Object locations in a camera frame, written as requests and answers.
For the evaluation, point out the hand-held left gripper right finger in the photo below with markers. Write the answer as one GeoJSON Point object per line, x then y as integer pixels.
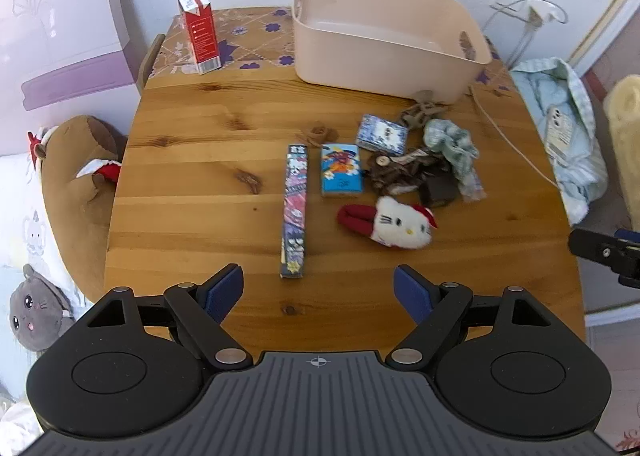
{"type": "Point", "coordinates": [412, 293]}

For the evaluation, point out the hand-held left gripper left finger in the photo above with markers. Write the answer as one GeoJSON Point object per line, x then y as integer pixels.
{"type": "Point", "coordinates": [223, 293]}

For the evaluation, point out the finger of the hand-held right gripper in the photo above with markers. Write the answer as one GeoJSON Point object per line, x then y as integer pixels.
{"type": "Point", "coordinates": [590, 243]}

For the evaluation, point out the brown plaid hair scrunchie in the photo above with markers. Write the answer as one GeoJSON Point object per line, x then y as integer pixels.
{"type": "Point", "coordinates": [395, 173]}

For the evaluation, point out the beige plastic storage bin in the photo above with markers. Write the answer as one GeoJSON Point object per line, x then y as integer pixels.
{"type": "Point", "coordinates": [380, 61]}

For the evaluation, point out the light blue clothing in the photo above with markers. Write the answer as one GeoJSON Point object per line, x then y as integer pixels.
{"type": "Point", "coordinates": [580, 176]}

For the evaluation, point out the white cat plush toy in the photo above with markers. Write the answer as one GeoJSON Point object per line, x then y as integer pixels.
{"type": "Point", "coordinates": [400, 226]}

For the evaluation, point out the pale yellow cushion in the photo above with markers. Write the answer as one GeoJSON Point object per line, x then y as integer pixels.
{"type": "Point", "coordinates": [622, 146]}

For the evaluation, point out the small black pouch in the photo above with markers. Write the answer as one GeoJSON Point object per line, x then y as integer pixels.
{"type": "Point", "coordinates": [439, 191]}

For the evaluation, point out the long printed cartoon box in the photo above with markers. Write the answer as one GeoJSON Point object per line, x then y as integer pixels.
{"type": "Point", "coordinates": [296, 211]}

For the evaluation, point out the wooden desk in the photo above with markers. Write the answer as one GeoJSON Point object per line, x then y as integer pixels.
{"type": "Point", "coordinates": [200, 186]}

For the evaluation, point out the white phone in printed case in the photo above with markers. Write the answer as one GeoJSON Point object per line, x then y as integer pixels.
{"type": "Point", "coordinates": [559, 133]}

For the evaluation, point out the green checked scrunchie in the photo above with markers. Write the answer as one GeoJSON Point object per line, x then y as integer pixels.
{"type": "Point", "coordinates": [452, 148]}

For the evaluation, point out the blue white patterned tissue pack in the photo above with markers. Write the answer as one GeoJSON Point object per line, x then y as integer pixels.
{"type": "Point", "coordinates": [381, 133]}

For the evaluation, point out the beige hair claw clip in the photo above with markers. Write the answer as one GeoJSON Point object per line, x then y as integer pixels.
{"type": "Point", "coordinates": [419, 112]}

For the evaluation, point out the grey cat plush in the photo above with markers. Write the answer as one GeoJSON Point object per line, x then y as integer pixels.
{"type": "Point", "coordinates": [35, 311]}

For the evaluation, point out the brown capybara plush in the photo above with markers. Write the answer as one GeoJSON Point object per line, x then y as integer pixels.
{"type": "Point", "coordinates": [70, 176]}

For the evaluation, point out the printed bed sheet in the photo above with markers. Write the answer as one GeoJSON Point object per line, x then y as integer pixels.
{"type": "Point", "coordinates": [25, 236]}

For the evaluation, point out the white power adapter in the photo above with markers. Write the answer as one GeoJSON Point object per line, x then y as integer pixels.
{"type": "Point", "coordinates": [542, 13]}

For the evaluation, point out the wooden chair back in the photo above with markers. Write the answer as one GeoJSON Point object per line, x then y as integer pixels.
{"type": "Point", "coordinates": [150, 58]}

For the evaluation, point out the purple floral table mat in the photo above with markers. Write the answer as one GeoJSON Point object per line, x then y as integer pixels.
{"type": "Point", "coordinates": [250, 36]}

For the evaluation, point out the red milk carton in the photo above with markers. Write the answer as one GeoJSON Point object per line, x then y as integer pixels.
{"type": "Point", "coordinates": [202, 33]}

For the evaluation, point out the purple white cabinet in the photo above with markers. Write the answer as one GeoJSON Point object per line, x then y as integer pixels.
{"type": "Point", "coordinates": [65, 36]}

